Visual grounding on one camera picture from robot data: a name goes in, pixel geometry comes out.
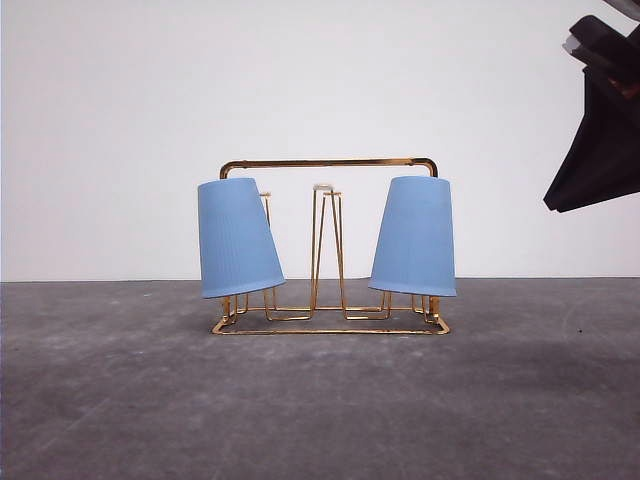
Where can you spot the blue ribbed cup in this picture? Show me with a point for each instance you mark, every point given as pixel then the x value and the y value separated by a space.
pixel 237 249
pixel 414 249

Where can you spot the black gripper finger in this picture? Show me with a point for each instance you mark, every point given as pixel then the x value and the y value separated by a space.
pixel 604 160

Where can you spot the gold wire cup rack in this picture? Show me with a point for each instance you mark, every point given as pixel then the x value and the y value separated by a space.
pixel 257 313

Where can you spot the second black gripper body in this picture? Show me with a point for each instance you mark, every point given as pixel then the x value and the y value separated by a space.
pixel 597 45

